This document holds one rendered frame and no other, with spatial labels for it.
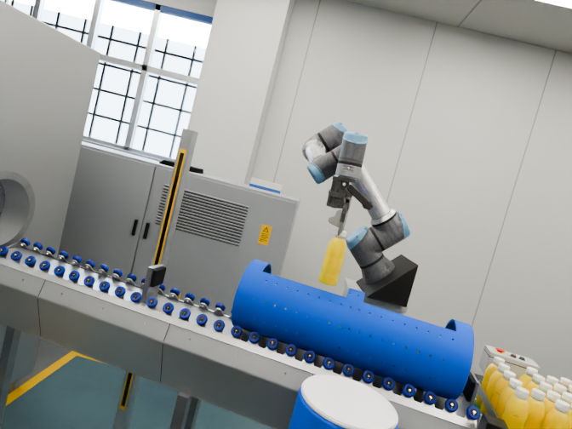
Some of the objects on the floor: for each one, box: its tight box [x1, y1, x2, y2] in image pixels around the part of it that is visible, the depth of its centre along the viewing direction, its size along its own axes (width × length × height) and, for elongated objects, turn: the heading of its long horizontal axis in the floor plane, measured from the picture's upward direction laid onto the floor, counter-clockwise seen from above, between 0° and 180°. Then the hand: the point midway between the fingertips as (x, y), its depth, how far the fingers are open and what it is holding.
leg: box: [0, 326, 21, 424], centre depth 213 cm, size 6×6×63 cm
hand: (341, 231), depth 160 cm, fingers closed on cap, 4 cm apart
